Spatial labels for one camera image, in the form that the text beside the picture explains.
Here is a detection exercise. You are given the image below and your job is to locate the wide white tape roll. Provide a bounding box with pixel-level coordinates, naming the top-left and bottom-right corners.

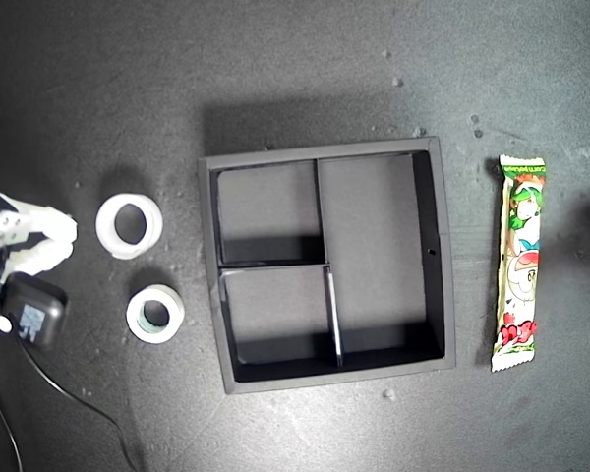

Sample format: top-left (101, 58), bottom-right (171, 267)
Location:
top-left (94, 193), bottom-right (164, 261)

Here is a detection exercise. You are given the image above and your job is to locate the green printed snack bar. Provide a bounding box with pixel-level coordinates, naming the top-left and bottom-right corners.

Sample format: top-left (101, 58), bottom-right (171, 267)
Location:
top-left (490, 154), bottom-right (546, 374)

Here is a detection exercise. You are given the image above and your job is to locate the black compartment tray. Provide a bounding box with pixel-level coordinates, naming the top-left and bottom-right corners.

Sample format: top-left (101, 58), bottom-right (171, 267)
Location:
top-left (197, 136), bottom-right (457, 396)

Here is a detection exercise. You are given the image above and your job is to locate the black camera box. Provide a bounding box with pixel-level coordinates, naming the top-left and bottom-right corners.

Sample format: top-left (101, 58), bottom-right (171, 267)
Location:
top-left (0, 272), bottom-right (71, 351)

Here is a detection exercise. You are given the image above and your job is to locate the black camera cable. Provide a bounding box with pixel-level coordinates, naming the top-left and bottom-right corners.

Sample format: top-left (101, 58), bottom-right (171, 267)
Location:
top-left (23, 343), bottom-right (142, 472)

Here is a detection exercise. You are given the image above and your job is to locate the thin black cable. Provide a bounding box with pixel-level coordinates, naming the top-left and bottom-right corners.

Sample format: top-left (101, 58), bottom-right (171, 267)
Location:
top-left (0, 385), bottom-right (24, 472)

